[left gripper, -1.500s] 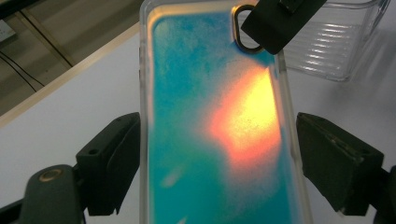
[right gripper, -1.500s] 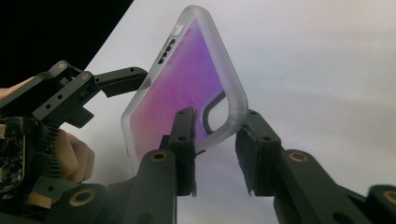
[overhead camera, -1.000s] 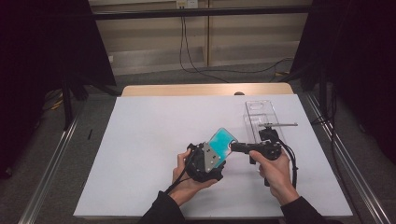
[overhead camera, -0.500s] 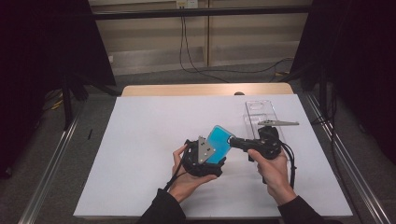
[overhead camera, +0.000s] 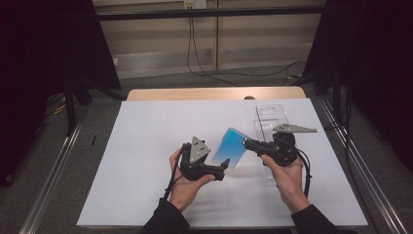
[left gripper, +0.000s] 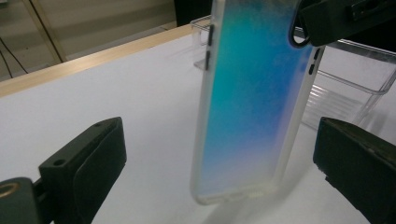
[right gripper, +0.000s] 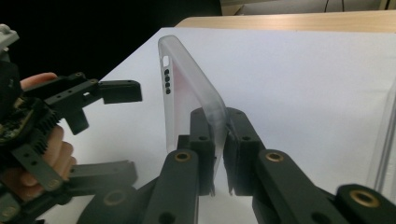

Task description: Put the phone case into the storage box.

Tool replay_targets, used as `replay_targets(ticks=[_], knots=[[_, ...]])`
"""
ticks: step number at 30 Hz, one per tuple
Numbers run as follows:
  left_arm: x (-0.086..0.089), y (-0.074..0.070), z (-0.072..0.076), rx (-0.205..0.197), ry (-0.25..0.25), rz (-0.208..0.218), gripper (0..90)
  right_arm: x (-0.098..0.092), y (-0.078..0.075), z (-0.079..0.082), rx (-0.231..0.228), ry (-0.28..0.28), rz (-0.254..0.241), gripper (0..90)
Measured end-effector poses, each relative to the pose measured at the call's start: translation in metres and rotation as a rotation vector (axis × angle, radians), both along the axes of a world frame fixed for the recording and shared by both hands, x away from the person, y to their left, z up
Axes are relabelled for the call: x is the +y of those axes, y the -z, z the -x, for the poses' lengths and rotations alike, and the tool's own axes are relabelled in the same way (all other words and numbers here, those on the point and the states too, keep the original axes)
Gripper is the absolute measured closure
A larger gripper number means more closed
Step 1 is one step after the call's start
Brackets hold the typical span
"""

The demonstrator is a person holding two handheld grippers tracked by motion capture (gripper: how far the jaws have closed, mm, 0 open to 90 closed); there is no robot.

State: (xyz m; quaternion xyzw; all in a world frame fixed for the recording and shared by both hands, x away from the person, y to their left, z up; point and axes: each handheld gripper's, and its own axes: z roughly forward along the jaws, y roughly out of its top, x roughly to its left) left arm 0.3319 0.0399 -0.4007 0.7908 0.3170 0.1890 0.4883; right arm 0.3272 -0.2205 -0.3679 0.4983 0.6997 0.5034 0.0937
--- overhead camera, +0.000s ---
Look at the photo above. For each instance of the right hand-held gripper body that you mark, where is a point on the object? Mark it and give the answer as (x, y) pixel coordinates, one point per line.
(281, 149)

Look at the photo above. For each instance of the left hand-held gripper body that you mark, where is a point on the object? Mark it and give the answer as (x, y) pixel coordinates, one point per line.
(198, 151)

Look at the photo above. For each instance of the blue iridescent phone case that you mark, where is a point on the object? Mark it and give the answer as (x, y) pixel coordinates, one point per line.
(230, 148)

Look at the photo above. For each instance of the clear plastic storage box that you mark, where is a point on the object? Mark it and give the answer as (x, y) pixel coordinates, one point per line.
(269, 117)

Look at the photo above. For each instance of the person's right hand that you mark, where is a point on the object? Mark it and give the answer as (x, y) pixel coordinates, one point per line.
(289, 182)

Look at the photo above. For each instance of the person's left hand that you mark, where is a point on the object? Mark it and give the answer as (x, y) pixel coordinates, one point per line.
(185, 191)

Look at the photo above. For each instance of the small dark round object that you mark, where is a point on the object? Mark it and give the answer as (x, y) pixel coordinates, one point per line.
(249, 97)

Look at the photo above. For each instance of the white table sheet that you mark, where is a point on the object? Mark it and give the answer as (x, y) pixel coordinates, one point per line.
(146, 136)

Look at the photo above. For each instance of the light wooden table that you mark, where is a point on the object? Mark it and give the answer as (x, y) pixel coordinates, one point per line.
(195, 93)

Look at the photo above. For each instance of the dark curtain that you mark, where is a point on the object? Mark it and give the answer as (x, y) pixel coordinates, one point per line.
(373, 65)
(48, 48)

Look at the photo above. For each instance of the black metal stand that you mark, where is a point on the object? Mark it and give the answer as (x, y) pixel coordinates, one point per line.
(70, 110)

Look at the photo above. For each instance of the black horizontal bar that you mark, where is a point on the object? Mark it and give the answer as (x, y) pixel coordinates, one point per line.
(211, 13)

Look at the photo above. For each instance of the metal floor rail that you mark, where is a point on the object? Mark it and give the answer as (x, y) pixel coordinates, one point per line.
(48, 182)
(363, 175)

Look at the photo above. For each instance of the white wall socket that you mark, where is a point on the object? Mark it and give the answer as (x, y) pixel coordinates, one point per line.
(195, 4)

